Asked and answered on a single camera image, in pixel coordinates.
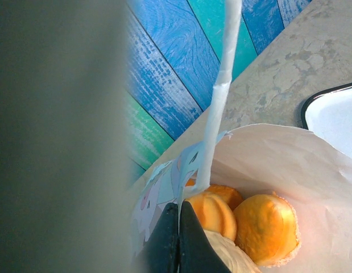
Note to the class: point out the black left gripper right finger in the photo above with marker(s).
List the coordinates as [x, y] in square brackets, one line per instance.
[195, 250]

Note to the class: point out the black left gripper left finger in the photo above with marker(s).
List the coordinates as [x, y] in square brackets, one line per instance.
[164, 244]

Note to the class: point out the pale braided fake pastry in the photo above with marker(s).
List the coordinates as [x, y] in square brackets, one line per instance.
[229, 256]

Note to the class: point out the white printed paper bag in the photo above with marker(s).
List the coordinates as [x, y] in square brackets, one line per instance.
[278, 159]

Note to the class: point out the white strawberry print tray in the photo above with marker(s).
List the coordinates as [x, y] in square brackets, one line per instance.
[335, 113]

